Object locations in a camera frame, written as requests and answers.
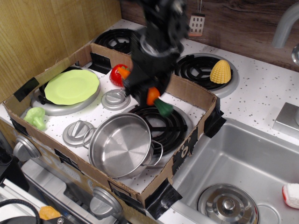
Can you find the steel pot lid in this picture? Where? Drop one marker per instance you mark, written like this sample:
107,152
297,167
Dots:
228,204

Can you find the black burner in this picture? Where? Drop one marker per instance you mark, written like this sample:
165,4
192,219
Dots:
44,93
167,132
116,39
197,68

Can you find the steel pot with handles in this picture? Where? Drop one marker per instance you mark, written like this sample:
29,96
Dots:
122,146

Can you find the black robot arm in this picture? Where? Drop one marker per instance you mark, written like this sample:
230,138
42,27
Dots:
156,48

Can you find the steel sink basin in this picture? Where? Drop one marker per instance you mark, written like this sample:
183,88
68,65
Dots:
245,157

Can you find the grey faucet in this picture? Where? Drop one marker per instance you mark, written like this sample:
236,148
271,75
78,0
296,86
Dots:
285,25

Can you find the silver stove knob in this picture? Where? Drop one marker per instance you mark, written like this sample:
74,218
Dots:
78,134
114,100

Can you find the yellow toy corn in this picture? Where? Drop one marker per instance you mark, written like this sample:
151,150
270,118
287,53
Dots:
221,72

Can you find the silver oven knob left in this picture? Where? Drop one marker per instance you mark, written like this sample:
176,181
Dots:
24,149

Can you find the orange toy carrot green top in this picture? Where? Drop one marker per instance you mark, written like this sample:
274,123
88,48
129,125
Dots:
153,98

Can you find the hanging silver spatula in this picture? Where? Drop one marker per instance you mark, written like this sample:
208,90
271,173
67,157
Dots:
197,21

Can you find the silver oven knob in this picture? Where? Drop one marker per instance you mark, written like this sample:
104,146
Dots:
24,149
104,205

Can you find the brown cardboard fence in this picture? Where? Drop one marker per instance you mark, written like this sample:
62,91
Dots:
149,196

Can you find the white red toy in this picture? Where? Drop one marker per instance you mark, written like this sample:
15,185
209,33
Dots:
290,193

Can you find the black back right burner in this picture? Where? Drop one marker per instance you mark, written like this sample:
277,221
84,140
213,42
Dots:
197,68

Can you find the orange toy at bottom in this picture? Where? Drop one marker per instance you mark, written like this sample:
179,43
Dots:
48,212

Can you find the black front left burner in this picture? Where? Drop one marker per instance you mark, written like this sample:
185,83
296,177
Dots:
44,93

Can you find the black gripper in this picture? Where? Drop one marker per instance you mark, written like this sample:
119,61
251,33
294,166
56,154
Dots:
151,68

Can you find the silver front stove knob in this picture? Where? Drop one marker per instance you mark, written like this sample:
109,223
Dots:
78,134

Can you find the light green plate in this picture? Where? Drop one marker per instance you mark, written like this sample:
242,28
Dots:
88,85

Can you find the black front right burner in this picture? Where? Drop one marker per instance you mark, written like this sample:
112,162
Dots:
167,132

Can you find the green toy broccoli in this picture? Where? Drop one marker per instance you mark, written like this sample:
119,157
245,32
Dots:
35,116

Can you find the silver faucet handle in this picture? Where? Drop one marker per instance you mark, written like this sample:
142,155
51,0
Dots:
295,54

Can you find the black back left burner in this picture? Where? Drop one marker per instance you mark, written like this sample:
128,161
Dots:
116,39

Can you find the silver oven knob right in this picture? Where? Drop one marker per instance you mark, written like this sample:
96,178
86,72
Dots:
104,205

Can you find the silver middle stove knob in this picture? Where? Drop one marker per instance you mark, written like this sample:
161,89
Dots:
114,100

